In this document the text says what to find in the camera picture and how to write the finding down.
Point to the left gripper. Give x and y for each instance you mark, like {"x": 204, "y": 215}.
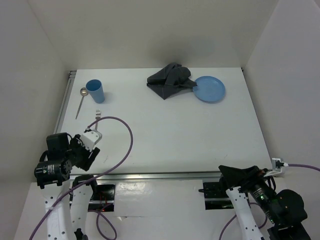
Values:
{"x": 87, "y": 162}

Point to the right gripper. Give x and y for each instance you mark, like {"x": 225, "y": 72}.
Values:
{"x": 247, "y": 176}

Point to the metal fork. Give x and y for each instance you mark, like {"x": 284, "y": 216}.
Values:
{"x": 97, "y": 117}

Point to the metal spoon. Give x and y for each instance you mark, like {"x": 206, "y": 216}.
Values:
{"x": 83, "y": 93}

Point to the blue plastic cup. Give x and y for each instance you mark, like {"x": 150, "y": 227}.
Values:
{"x": 95, "y": 89}

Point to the blue plastic plate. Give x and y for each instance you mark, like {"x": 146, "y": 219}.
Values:
{"x": 209, "y": 89}

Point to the dark checked cloth napkin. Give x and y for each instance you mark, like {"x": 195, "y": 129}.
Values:
{"x": 170, "y": 80}

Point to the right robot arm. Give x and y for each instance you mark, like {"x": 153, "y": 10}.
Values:
{"x": 284, "y": 209}

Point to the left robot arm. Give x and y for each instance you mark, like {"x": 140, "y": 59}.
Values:
{"x": 67, "y": 201}

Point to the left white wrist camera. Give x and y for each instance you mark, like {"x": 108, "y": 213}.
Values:
{"x": 90, "y": 138}

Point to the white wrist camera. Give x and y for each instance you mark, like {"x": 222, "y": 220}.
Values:
{"x": 90, "y": 138}
{"x": 278, "y": 168}

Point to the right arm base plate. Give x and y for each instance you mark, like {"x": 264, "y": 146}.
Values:
{"x": 214, "y": 197}

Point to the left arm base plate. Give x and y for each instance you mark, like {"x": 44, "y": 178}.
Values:
{"x": 104, "y": 195}

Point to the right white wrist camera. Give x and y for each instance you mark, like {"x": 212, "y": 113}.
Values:
{"x": 278, "y": 168}

